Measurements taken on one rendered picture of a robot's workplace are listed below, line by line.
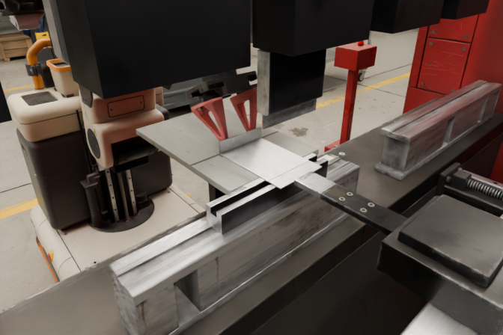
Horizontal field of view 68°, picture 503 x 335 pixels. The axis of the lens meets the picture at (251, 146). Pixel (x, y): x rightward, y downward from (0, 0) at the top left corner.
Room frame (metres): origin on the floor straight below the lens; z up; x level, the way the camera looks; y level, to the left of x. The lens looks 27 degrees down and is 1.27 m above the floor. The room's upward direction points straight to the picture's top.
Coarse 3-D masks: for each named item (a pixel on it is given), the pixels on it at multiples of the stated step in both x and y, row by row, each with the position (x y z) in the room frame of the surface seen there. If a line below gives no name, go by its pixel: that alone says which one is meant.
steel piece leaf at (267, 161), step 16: (256, 128) 0.55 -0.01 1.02; (224, 144) 0.51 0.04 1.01; (240, 144) 0.53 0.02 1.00; (256, 144) 0.53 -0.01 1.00; (272, 144) 0.53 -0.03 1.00; (240, 160) 0.48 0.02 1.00; (256, 160) 0.48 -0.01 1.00; (272, 160) 0.48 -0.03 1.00; (288, 160) 0.48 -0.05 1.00; (304, 160) 0.48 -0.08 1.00; (272, 176) 0.43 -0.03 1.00
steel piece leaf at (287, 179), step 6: (306, 162) 0.47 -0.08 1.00; (312, 162) 0.47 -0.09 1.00; (294, 168) 0.46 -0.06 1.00; (300, 168) 0.46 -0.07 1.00; (306, 168) 0.46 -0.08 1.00; (312, 168) 0.46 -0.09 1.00; (318, 168) 0.46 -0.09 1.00; (282, 174) 0.44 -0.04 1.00; (288, 174) 0.44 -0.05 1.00; (294, 174) 0.44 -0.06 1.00; (300, 174) 0.44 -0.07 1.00; (270, 180) 0.42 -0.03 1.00; (276, 180) 0.42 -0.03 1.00; (282, 180) 0.42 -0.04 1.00; (288, 180) 0.42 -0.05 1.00; (276, 186) 0.41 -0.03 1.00; (282, 186) 0.41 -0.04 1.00
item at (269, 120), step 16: (272, 64) 0.41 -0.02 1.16; (288, 64) 0.43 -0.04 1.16; (304, 64) 0.45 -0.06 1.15; (320, 64) 0.47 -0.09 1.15; (272, 80) 0.41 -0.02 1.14; (288, 80) 0.43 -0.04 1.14; (304, 80) 0.45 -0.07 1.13; (320, 80) 0.47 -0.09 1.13; (272, 96) 0.41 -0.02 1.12; (288, 96) 0.43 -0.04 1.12; (304, 96) 0.45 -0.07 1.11; (320, 96) 0.47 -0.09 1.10; (272, 112) 0.41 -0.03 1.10; (288, 112) 0.44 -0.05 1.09; (304, 112) 0.47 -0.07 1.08
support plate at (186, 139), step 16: (144, 128) 0.60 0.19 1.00; (160, 128) 0.60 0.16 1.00; (176, 128) 0.60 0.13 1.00; (192, 128) 0.60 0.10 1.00; (208, 128) 0.60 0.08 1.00; (240, 128) 0.60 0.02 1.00; (160, 144) 0.54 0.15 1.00; (176, 144) 0.54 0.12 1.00; (192, 144) 0.54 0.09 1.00; (208, 144) 0.54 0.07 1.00; (288, 144) 0.54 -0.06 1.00; (304, 144) 0.54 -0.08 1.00; (176, 160) 0.50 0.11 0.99; (192, 160) 0.48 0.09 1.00; (208, 160) 0.48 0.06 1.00; (224, 160) 0.48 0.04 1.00; (208, 176) 0.44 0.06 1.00; (224, 176) 0.44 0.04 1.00; (240, 176) 0.44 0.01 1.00; (256, 176) 0.44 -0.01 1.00; (224, 192) 0.41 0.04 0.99
